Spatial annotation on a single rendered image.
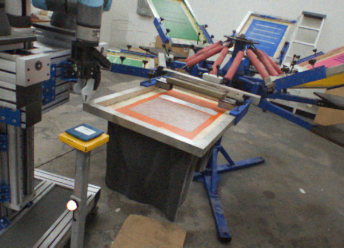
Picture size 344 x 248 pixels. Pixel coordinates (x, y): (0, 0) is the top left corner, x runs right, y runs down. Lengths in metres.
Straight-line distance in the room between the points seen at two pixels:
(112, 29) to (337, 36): 4.66
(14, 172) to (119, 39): 5.69
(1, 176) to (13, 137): 0.24
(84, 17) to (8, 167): 0.95
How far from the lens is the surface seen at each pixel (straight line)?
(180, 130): 1.27
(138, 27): 6.72
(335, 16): 5.67
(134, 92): 1.58
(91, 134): 1.09
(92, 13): 0.95
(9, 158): 1.61
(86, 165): 1.17
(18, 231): 1.82
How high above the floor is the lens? 1.46
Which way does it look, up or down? 22 degrees down
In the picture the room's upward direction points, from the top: 12 degrees clockwise
